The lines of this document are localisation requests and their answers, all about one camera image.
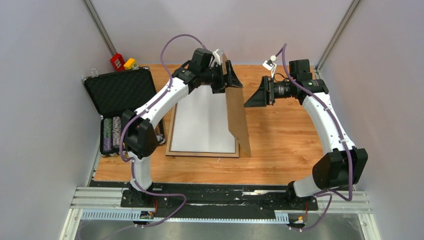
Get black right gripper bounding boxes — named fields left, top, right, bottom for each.
left=244, top=75, right=296, bottom=108

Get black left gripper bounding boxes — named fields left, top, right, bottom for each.
left=201, top=60, right=244, bottom=95

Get brown cardboard backing board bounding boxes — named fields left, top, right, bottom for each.
left=222, top=57, right=252, bottom=157

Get sunflower photo print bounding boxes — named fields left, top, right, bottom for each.
left=169, top=85, right=237, bottom=154

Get wooden picture frame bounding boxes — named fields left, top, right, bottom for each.
left=165, top=84, right=241, bottom=159

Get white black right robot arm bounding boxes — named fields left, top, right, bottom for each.
left=244, top=56, right=368, bottom=209

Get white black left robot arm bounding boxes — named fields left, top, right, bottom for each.
left=119, top=48, right=243, bottom=207

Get yellow toy block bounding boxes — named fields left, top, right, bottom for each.
left=123, top=58, right=139, bottom=70

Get red toy house block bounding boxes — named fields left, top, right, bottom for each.
left=109, top=53, right=126, bottom=72

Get black poker chip case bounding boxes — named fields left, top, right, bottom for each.
left=83, top=67, right=166, bottom=157

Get grey pink chip stack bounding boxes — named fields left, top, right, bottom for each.
left=112, top=116, right=121, bottom=148

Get green purple chip stack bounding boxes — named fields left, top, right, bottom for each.
left=102, top=118, right=113, bottom=152

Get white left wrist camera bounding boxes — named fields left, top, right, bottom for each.
left=211, top=48, right=225, bottom=68

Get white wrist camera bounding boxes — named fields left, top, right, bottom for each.
left=211, top=48, right=225, bottom=68
left=262, top=55, right=278, bottom=79

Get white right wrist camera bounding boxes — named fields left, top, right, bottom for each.
left=262, top=55, right=278, bottom=79

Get aluminium rail frame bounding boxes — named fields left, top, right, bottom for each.
left=59, top=66, right=382, bottom=240

